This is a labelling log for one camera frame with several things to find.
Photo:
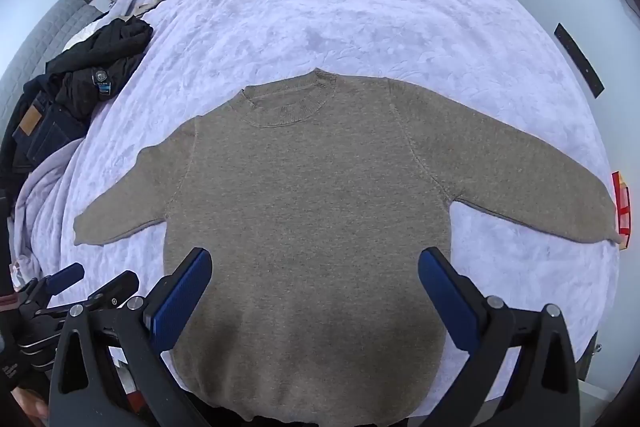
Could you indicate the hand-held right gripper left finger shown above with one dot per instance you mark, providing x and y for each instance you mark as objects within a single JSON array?
[{"x": 184, "y": 294}]

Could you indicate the person's left hand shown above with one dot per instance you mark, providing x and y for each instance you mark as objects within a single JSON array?
[{"x": 31, "y": 407}]

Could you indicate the black wall strip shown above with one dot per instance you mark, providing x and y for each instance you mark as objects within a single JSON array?
[{"x": 580, "y": 59}]

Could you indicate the red and yellow box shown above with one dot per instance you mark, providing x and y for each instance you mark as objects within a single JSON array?
[{"x": 622, "y": 207}]

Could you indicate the dark blue jeans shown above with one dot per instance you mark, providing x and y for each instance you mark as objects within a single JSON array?
[{"x": 50, "y": 132}]

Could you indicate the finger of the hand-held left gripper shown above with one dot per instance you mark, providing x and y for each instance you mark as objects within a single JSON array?
[
  {"x": 65, "y": 279},
  {"x": 117, "y": 284}
]

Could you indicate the lavender fleece blanket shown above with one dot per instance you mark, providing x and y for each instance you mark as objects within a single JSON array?
[{"x": 350, "y": 7}]

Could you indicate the brown knit sweater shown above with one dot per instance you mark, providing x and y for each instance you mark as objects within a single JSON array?
[{"x": 310, "y": 207}]

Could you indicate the grey quilted headboard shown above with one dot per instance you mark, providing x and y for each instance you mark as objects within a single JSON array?
[{"x": 45, "y": 27}]

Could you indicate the black jacket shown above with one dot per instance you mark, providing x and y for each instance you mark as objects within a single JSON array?
[{"x": 100, "y": 52}]

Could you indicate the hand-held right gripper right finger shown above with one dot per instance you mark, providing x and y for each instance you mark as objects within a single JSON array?
[{"x": 450, "y": 302}]

